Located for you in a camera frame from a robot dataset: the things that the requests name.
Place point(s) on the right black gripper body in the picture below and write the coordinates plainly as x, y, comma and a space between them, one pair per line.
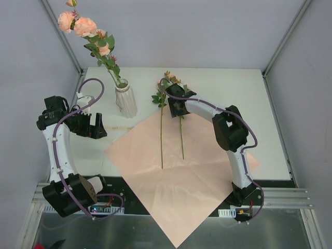
175, 102

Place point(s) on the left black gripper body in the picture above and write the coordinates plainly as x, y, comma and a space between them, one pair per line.
84, 124

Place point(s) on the small bud flower stem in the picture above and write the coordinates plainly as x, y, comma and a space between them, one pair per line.
159, 99

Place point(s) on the pale pink rose stem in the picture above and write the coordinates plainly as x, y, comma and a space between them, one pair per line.
174, 80

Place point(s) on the pink wrapping paper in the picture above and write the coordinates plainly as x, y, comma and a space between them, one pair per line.
184, 193

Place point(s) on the cream printed ribbon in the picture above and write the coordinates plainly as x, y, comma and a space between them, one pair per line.
118, 128

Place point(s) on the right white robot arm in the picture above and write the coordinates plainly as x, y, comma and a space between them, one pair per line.
231, 133

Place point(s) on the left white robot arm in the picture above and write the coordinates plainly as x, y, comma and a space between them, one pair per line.
68, 191

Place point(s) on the white ribbed vase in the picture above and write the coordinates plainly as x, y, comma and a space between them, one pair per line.
125, 98

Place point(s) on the red object at bottom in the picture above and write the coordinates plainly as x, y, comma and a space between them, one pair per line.
39, 246

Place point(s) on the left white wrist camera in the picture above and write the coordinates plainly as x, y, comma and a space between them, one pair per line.
83, 101

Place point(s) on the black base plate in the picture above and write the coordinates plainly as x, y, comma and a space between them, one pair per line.
133, 206

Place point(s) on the left white cable duct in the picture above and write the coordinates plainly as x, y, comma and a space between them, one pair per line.
94, 210

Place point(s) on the white cable duct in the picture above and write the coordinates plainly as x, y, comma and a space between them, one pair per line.
227, 213
94, 210

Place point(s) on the right white cable duct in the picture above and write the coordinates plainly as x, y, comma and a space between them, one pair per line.
227, 213

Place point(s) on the left aluminium frame post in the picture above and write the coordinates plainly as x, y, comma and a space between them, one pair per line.
61, 36

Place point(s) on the aluminium frame post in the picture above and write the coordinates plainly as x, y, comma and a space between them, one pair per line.
61, 36
287, 35

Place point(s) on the aluminium front rail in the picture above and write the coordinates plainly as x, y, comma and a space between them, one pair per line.
279, 195

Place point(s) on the right aluminium frame post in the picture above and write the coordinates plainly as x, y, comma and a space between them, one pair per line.
287, 35

